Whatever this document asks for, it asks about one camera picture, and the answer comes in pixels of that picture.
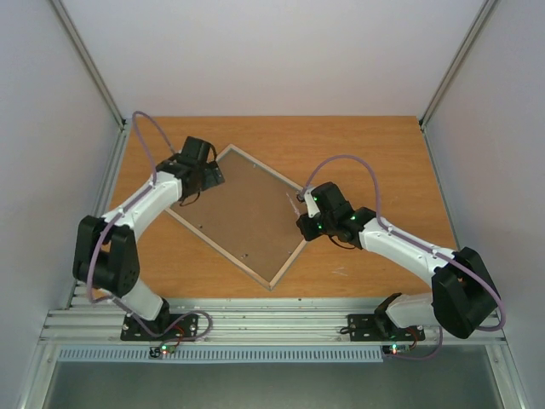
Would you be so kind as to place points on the aluminium corner post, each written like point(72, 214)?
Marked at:
point(69, 26)
point(485, 11)

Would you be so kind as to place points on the right aluminium corner post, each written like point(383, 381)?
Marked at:
point(485, 11)

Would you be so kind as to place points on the right circuit board with LEDs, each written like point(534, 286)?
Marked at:
point(397, 349)

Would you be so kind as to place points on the grey slotted cable duct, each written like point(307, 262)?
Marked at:
point(224, 354)

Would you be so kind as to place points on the turquoise picture frame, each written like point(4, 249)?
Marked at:
point(248, 219)

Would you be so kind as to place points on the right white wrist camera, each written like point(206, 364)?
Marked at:
point(310, 202)

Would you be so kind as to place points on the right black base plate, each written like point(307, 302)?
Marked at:
point(362, 326)

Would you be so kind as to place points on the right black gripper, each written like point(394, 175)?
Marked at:
point(305, 226)

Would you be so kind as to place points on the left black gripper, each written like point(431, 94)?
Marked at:
point(214, 176)

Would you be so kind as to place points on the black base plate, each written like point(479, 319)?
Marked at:
point(187, 326)
point(362, 326)

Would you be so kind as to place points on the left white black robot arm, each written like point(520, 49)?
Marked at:
point(106, 257)

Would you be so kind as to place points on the circuit board with leds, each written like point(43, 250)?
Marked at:
point(397, 349)
point(160, 352)

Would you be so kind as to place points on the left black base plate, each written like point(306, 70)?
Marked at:
point(187, 326)

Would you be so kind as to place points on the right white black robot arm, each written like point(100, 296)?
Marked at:
point(462, 294)

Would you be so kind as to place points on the left aluminium corner post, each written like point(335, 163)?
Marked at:
point(69, 26)

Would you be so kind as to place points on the left circuit board with LEDs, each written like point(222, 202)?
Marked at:
point(160, 352)

